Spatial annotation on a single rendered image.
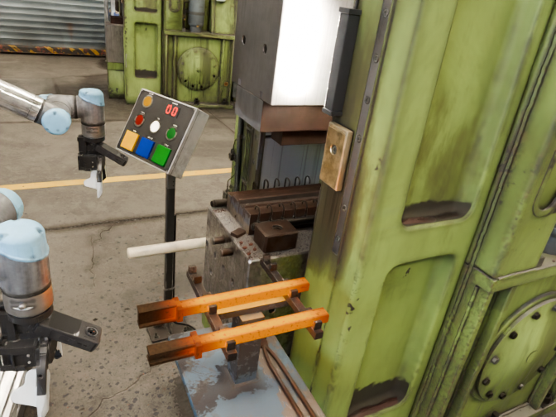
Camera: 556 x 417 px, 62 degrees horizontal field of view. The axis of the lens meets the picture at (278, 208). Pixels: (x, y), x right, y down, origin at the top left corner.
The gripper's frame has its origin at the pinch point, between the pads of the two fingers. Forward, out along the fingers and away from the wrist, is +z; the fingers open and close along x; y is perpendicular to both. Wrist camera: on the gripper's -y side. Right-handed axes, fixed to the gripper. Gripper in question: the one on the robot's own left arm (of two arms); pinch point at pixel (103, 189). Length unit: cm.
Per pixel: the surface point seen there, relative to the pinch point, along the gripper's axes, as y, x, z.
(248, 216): -48, 28, -5
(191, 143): -31.8, -16.9, -12.7
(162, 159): -20.7, -14.4, -6.6
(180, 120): -27.5, -20.4, -20.8
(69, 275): 30, -79, 93
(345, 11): -63, 45, -70
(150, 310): -18, 78, -8
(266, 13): -47, 26, -66
